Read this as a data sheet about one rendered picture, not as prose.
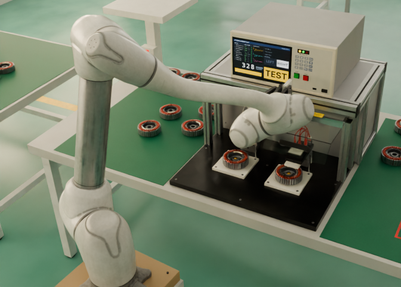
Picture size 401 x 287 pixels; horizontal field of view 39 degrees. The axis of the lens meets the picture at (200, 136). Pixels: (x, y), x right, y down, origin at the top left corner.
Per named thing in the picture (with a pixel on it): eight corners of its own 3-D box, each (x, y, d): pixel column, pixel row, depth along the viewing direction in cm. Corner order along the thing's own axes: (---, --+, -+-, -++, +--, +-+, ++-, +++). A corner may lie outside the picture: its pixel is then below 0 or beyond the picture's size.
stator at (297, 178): (295, 189, 223) (296, 181, 221) (270, 181, 228) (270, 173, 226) (306, 174, 231) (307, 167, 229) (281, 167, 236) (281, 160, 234)
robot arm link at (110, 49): (164, 56, 153) (143, 41, 163) (111, 27, 141) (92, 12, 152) (139, 97, 155) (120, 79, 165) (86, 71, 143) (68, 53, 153)
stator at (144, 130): (151, 123, 277) (150, 116, 275) (166, 130, 270) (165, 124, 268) (133, 132, 271) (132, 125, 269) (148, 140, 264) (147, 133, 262)
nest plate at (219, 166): (243, 179, 232) (243, 176, 231) (212, 169, 239) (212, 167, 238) (259, 160, 243) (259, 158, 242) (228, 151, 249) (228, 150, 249)
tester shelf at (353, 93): (355, 118, 212) (357, 107, 209) (200, 83, 241) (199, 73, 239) (385, 71, 243) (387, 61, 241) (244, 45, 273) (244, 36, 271)
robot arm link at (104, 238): (98, 297, 173) (86, 244, 161) (78, 261, 186) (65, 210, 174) (145, 275, 179) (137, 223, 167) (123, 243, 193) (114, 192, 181)
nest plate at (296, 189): (299, 196, 221) (299, 193, 221) (264, 185, 228) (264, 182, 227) (312, 175, 232) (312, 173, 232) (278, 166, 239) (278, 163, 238)
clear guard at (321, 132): (324, 165, 198) (325, 151, 195) (262, 148, 208) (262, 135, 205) (352, 122, 221) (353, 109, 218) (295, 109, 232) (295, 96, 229)
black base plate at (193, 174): (315, 231, 207) (316, 227, 206) (169, 184, 235) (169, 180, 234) (354, 165, 241) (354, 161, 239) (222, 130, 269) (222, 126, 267)
